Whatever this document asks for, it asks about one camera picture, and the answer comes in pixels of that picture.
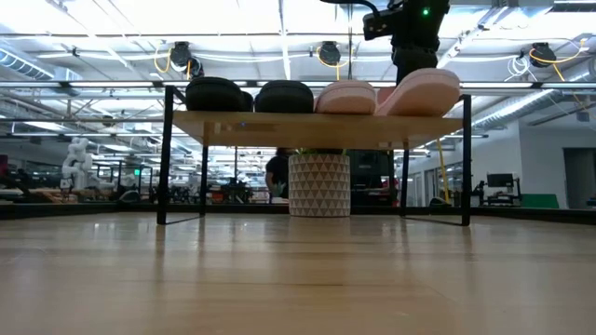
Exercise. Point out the black metal rig frame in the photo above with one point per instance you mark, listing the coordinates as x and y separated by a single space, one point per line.
93 211

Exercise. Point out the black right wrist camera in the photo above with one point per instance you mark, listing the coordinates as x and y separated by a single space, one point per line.
379 25

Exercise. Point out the person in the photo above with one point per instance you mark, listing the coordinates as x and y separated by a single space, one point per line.
278 174

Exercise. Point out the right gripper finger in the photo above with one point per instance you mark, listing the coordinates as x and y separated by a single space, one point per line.
414 60

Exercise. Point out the small black monitor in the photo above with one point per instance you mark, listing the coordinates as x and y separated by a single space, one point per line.
500 180

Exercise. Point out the black slide sandal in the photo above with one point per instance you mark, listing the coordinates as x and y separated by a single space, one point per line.
214 95
284 97

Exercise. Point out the white robot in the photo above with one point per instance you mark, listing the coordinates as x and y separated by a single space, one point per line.
77 163

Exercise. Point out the wooden shelf with black frame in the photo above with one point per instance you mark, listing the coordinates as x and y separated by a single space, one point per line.
316 130

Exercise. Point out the small potted green plant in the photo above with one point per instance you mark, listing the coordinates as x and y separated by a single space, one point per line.
319 186

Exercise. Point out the pink slide sandal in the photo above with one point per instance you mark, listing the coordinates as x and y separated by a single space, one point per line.
345 98
421 93

